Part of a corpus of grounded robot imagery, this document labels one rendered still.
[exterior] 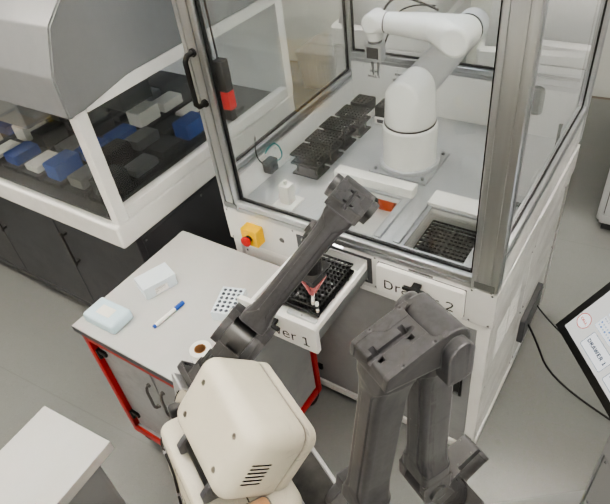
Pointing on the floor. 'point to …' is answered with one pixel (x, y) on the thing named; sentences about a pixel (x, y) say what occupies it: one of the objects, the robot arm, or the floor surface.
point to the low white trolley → (185, 330)
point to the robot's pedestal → (49, 466)
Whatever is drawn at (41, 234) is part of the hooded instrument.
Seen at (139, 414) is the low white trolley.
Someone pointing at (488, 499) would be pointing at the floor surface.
